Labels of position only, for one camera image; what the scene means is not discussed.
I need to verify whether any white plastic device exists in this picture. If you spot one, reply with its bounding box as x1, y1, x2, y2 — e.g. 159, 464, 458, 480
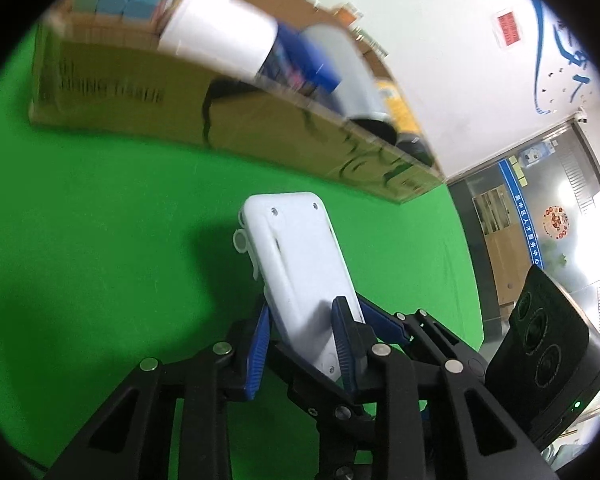
234, 191, 367, 383

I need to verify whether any yellow can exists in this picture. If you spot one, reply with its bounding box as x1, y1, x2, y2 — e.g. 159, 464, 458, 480
372, 76, 433, 163

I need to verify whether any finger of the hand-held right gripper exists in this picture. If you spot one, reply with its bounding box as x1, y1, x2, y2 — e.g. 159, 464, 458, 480
356, 296, 488, 386
267, 340, 381, 480

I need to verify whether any blue box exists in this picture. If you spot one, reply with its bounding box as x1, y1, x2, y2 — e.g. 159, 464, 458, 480
257, 22, 343, 98

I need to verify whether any silver grey cylinder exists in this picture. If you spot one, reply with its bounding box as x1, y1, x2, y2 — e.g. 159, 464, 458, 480
300, 22, 396, 133

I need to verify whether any blue wall decal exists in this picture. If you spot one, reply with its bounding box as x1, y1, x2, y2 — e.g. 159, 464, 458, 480
525, 0, 596, 116

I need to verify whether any cardboard box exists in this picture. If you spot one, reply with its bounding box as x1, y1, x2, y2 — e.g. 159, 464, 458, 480
29, 0, 446, 205

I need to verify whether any red round door sticker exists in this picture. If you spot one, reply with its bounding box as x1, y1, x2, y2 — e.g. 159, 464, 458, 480
542, 205, 571, 236

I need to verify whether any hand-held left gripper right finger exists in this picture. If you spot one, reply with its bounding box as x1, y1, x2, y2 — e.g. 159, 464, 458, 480
331, 297, 556, 480

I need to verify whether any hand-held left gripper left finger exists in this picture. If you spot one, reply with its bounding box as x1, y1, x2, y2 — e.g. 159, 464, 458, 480
45, 302, 273, 480

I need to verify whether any red wall sign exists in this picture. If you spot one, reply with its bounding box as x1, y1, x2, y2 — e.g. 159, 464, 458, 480
491, 9, 523, 48

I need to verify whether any white plastic bottle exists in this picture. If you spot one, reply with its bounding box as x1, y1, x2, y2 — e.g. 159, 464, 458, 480
157, 0, 280, 81

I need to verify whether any small pale object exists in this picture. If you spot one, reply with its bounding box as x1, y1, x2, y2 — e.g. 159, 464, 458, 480
357, 27, 391, 58

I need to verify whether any glass door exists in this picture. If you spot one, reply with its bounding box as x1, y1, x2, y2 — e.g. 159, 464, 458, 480
447, 115, 600, 461

